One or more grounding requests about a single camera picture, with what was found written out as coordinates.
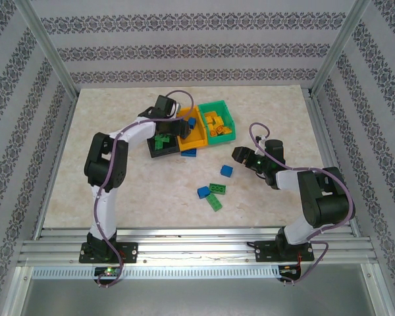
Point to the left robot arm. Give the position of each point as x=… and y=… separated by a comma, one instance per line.
x=107, y=214

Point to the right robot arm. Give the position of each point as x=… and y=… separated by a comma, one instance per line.
x=329, y=204

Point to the green plastic bin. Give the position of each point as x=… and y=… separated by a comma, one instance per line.
x=220, y=140

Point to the blue lego brick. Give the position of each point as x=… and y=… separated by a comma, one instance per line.
x=192, y=122
x=203, y=192
x=226, y=171

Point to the aluminium mounting rail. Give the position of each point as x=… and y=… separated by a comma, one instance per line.
x=191, y=245

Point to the sheet metal tray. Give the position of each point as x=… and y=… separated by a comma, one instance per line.
x=197, y=298

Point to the small circuit board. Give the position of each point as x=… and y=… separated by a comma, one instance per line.
x=108, y=271
x=289, y=271

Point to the aluminium frame post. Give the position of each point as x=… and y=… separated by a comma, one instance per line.
x=340, y=42
x=46, y=42

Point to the black plastic bin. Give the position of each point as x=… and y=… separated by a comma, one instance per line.
x=166, y=152

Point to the aluminium side rail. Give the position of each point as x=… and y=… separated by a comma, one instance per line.
x=335, y=158
x=54, y=171

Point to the green flat lego plate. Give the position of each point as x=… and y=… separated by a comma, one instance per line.
x=158, y=145

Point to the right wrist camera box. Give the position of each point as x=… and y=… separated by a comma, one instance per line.
x=258, y=162

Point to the yellow plastic bin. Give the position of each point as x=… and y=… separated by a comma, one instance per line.
x=192, y=140

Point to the yellow lego brick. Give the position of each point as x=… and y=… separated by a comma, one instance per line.
x=227, y=130
x=214, y=132
x=219, y=121
x=208, y=125
x=210, y=116

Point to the green long lego brick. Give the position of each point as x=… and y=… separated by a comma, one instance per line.
x=162, y=138
x=214, y=201
x=217, y=188

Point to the blue flat lego plate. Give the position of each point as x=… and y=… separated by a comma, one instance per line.
x=188, y=152

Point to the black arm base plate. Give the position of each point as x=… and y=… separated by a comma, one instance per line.
x=266, y=251
x=128, y=251

